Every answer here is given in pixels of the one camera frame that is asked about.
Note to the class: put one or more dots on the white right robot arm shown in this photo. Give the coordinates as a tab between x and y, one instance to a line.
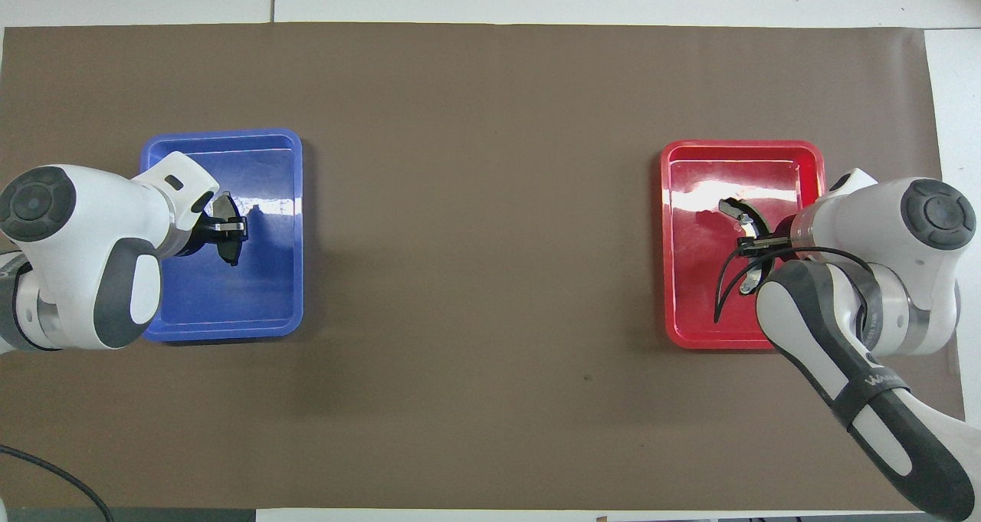
904	223

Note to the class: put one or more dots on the red plastic tray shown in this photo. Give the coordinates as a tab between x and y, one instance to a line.
697	292

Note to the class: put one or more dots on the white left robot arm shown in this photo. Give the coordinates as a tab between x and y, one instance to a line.
77	231

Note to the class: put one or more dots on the blue plastic tray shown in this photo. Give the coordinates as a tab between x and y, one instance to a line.
253	292

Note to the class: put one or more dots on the brown paper table mat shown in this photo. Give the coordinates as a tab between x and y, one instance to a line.
490	200

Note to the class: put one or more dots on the dark brake pad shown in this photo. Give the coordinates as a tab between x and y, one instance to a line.
226	206

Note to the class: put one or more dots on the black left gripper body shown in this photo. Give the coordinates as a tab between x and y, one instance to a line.
201	234

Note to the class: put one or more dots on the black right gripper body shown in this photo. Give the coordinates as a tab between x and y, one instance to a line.
783	234

